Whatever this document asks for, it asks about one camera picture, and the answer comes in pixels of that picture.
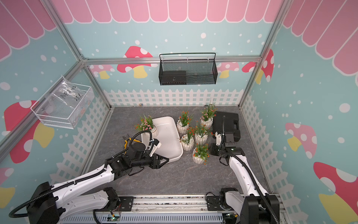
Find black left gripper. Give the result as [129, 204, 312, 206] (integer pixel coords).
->
[131, 152, 169, 169]

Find red flower pot front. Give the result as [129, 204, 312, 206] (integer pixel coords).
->
[192, 144, 209, 165]

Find red flower pot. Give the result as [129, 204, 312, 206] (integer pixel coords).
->
[192, 144, 209, 165]
[177, 111, 192, 134]
[180, 127, 195, 151]

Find green plant pot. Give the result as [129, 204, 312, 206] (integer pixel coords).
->
[194, 123, 209, 145]

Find pink flower white pot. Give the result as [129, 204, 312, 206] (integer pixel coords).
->
[135, 115, 158, 138]

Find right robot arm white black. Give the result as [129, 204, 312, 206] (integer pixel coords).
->
[205, 112, 280, 224]

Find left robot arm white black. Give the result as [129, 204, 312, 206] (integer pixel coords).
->
[8, 131, 169, 224]

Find white plastic storage box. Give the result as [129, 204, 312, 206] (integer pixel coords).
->
[153, 116, 183, 163]

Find black box in basket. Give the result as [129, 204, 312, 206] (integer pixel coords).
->
[159, 71, 187, 85]

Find black plastic tool case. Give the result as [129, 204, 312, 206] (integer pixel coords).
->
[212, 111, 241, 142]

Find pink flower pot back right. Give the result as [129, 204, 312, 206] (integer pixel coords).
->
[200, 101, 217, 130]

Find green circuit board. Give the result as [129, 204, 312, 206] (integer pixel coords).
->
[107, 214, 121, 222]

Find plastic bag with writing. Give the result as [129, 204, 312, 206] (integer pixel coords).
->
[45, 79, 85, 118]

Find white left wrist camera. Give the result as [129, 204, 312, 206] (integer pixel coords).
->
[149, 139, 161, 157]

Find yellow handled pliers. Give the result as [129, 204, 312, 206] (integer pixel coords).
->
[122, 135, 132, 149]

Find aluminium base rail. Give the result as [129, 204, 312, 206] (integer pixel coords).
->
[61, 193, 240, 224]

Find black wire mesh basket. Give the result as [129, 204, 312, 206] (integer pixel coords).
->
[158, 52, 218, 85]

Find clear acrylic wall bin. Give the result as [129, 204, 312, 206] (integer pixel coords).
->
[31, 77, 95, 129]

